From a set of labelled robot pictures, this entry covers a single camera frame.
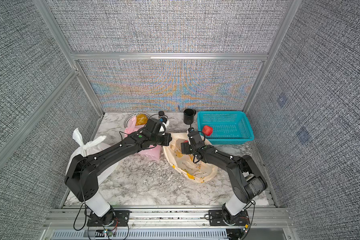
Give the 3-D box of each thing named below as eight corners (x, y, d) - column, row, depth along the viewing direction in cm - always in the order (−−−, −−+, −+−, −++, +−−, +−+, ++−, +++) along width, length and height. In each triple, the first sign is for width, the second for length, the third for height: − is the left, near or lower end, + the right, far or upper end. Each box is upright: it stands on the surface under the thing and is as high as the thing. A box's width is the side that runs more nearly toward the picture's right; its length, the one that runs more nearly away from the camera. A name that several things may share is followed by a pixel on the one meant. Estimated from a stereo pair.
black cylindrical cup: (183, 124, 115) (184, 116, 109) (183, 116, 121) (183, 108, 114) (195, 124, 115) (196, 116, 108) (194, 116, 121) (195, 108, 114)
